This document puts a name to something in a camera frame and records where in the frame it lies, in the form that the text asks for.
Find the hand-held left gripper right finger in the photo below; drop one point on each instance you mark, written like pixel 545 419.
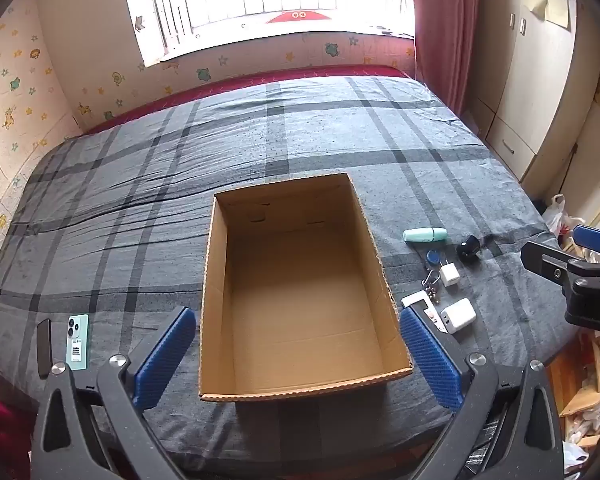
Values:
pixel 430 360

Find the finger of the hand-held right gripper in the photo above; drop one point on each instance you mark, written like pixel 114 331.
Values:
pixel 545 261
pixel 597 240

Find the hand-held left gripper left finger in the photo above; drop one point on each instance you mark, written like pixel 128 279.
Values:
pixel 165 355

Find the large white charger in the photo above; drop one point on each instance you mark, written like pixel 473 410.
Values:
pixel 459 314

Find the white remote control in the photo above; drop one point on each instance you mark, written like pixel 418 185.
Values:
pixel 420 301

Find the metal key bunch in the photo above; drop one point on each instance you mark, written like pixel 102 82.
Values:
pixel 432 285

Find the small black round object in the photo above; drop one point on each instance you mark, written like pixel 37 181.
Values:
pixel 468 248

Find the small white charger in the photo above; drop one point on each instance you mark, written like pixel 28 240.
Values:
pixel 449 275

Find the blue key fob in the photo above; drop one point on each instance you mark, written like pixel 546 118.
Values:
pixel 434 259

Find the mint green tube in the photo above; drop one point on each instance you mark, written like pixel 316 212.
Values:
pixel 422 235

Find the cardboard box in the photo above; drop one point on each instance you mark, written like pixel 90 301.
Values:
pixel 300 310

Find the white plastic bag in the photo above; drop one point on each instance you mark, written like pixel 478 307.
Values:
pixel 560 215

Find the wooden shelf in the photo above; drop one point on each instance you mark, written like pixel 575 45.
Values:
pixel 585 385

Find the mint green phone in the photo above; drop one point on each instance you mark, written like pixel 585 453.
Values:
pixel 77 342

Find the black phone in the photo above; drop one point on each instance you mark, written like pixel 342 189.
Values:
pixel 43 350

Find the grey plaid blanket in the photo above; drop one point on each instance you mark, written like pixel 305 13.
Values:
pixel 130 210

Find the beige wardrobe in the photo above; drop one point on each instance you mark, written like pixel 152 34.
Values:
pixel 525 85

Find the red cloth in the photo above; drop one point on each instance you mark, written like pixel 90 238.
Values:
pixel 0 435

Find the dark pink curtain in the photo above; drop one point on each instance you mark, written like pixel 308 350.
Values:
pixel 445 25

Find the dark red mattress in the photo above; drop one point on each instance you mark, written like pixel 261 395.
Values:
pixel 230 85

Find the bright window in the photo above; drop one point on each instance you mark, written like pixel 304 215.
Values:
pixel 260 0

